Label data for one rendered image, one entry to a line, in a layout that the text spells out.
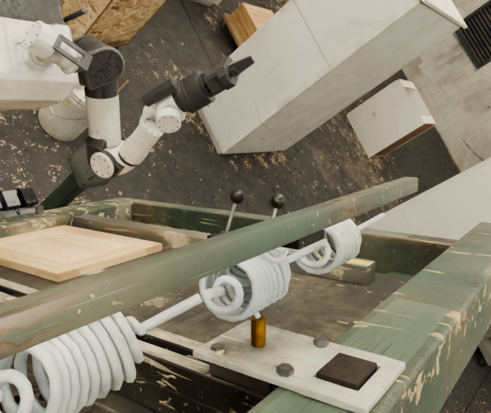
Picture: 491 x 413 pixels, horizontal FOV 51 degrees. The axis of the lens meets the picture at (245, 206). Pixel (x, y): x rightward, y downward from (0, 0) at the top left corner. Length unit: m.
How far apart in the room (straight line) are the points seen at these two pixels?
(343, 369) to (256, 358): 0.09
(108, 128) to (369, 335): 1.05
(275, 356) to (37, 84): 0.94
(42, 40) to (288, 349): 0.86
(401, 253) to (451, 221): 3.36
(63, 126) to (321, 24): 1.68
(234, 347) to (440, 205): 4.17
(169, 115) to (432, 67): 8.19
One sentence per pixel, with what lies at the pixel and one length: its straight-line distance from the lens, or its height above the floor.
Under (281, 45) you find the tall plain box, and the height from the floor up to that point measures 0.87.
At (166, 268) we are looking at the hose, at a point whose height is 1.96.
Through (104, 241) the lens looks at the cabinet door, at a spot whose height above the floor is 1.10.
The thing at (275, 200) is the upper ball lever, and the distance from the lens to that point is 1.23.
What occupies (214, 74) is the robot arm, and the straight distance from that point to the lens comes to 1.29.
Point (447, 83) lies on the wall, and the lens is 9.23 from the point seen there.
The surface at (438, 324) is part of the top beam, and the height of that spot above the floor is 1.93.
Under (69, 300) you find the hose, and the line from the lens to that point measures 0.28.
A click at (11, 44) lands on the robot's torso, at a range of 1.29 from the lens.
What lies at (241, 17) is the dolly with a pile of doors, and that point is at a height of 0.21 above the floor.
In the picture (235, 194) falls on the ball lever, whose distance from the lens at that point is 1.29.
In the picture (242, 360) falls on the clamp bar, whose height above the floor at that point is 1.83.
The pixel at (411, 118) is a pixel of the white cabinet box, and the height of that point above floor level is 0.63.
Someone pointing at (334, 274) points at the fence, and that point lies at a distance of 1.12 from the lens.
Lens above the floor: 2.19
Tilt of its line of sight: 35 degrees down
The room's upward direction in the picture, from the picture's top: 57 degrees clockwise
